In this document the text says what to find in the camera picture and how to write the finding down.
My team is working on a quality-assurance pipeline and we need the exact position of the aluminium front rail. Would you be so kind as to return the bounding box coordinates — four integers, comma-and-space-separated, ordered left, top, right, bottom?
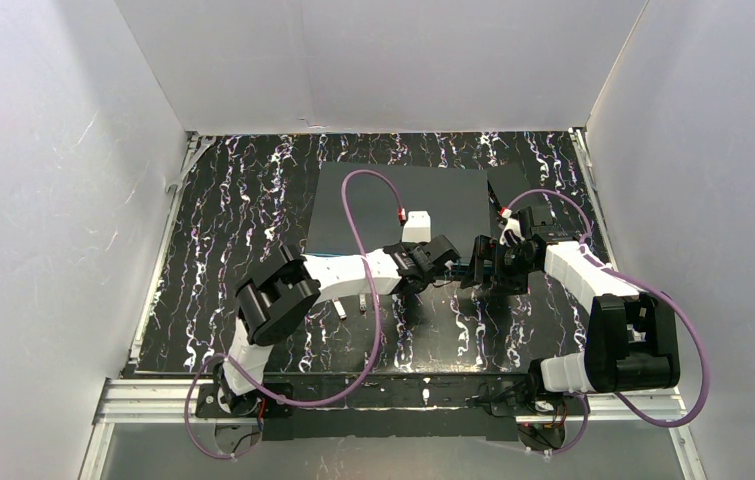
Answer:
92, 375, 691, 426

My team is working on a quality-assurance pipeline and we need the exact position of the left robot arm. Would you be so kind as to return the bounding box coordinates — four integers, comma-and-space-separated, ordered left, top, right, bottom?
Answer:
220, 235, 460, 396

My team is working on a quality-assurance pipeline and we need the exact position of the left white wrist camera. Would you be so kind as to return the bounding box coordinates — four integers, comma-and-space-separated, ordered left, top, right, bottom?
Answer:
398, 208, 432, 244

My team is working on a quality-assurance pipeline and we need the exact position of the small silver plug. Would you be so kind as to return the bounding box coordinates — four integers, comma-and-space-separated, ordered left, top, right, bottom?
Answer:
332, 299, 347, 321
359, 294, 368, 315

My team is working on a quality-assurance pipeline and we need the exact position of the large teal network switch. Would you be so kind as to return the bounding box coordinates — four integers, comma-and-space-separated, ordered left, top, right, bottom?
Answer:
304, 163, 490, 266

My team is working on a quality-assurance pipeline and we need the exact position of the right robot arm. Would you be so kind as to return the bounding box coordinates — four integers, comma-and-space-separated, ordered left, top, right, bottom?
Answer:
461, 207, 680, 395

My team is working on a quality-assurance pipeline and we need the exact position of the metal wrench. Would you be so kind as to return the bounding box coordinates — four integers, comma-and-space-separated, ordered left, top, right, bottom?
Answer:
165, 136, 216, 193

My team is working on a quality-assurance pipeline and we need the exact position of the purple cable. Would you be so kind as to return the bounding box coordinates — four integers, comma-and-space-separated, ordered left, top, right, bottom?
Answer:
500, 189, 711, 458
183, 169, 407, 462

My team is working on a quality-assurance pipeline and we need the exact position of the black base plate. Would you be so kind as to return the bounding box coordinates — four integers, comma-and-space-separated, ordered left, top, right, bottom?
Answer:
190, 373, 585, 448

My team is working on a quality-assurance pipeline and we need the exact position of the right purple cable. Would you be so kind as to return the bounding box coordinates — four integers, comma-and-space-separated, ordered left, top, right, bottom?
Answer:
500, 189, 711, 458

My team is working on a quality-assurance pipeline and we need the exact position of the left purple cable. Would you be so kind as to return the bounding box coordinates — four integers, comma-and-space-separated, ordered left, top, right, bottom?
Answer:
183, 169, 407, 462

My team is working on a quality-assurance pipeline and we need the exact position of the small black network switch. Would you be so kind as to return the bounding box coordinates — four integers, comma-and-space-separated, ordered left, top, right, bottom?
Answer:
485, 163, 532, 224

